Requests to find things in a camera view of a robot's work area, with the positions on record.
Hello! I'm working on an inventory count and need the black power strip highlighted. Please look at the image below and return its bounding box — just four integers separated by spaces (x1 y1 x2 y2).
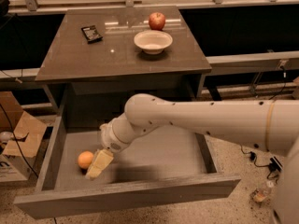
269 157 282 172

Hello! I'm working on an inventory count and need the white bowl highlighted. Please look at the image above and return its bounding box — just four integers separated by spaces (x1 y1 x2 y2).
134 30 173 55

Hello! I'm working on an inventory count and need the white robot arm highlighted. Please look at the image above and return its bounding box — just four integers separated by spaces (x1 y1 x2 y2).
87 93 299 224

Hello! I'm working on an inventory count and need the red apple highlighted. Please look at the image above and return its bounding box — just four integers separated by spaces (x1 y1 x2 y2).
149 12 165 31

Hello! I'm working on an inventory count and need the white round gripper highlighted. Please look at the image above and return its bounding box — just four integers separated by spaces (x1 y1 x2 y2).
86 117 131 179

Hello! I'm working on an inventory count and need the clear plastic bottle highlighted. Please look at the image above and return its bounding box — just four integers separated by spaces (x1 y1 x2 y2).
251 180 274 203

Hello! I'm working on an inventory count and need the orange fruit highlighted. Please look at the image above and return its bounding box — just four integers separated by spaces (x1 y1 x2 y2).
78 151 93 170

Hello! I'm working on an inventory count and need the black cable on left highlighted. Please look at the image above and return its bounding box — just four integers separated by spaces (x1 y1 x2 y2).
0 103 40 179

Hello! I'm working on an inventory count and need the open grey top drawer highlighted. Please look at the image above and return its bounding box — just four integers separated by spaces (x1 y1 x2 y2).
13 81 241 220

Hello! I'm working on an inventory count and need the black snack packet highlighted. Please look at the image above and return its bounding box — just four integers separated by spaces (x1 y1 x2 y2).
81 25 103 44

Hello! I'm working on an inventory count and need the brown cardboard box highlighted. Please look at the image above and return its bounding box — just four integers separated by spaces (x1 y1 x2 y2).
0 91 47 182

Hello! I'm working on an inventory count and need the black power adapter with cable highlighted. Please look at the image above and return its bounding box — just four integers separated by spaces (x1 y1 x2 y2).
240 147 268 168

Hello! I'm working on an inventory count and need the grey cabinet with counter top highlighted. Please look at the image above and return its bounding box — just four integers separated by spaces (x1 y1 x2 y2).
36 7 211 128

